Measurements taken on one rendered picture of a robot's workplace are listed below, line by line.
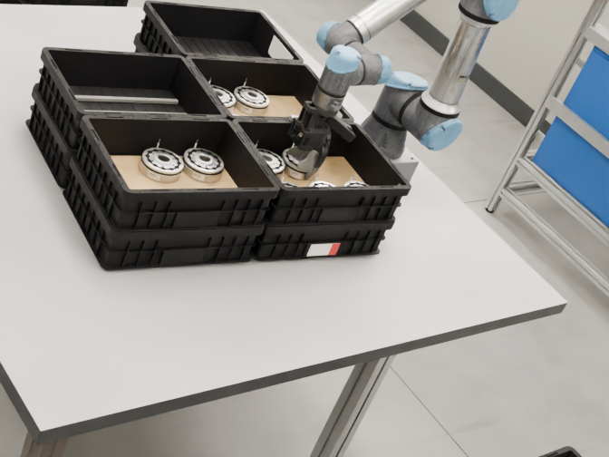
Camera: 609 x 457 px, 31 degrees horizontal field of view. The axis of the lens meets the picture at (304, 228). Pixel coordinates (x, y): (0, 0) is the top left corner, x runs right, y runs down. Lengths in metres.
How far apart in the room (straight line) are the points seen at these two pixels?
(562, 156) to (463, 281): 1.71
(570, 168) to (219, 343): 2.46
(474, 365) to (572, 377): 0.41
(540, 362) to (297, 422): 1.13
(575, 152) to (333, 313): 2.12
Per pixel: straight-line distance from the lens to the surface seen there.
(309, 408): 3.47
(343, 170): 2.97
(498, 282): 3.08
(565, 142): 4.62
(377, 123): 3.16
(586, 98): 4.55
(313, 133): 2.74
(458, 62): 2.96
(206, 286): 2.58
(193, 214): 2.51
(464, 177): 5.08
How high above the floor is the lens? 2.25
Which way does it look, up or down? 32 degrees down
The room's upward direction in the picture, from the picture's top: 23 degrees clockwise
